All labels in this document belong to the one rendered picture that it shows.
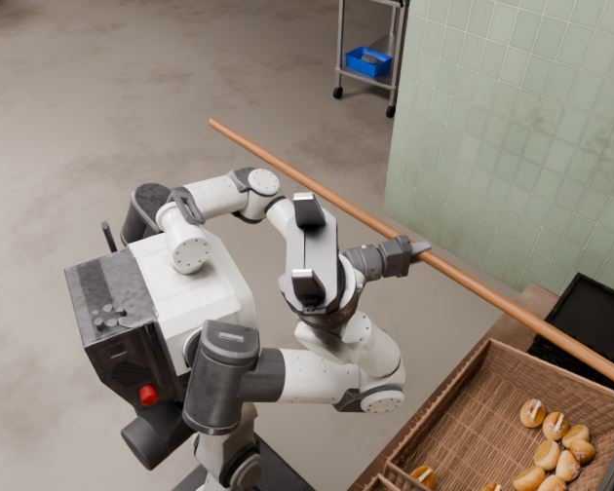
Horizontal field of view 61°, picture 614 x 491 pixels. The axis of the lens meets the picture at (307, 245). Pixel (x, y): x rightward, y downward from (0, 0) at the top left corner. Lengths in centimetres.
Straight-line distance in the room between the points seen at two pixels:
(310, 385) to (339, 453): 142
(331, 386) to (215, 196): 53
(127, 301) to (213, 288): 15
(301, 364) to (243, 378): 11
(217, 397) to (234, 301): 17
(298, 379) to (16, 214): 297
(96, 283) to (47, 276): 217
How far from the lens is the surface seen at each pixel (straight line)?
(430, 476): 160
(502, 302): 123
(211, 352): 82
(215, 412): 86
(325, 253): 56
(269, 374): 86
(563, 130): 243
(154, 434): 124
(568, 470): 172
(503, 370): 184
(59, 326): 289
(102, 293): 98
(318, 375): 90
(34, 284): 315
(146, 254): 102
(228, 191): 122
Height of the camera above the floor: 210
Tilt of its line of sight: 44 degrees down
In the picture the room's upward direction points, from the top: straight up
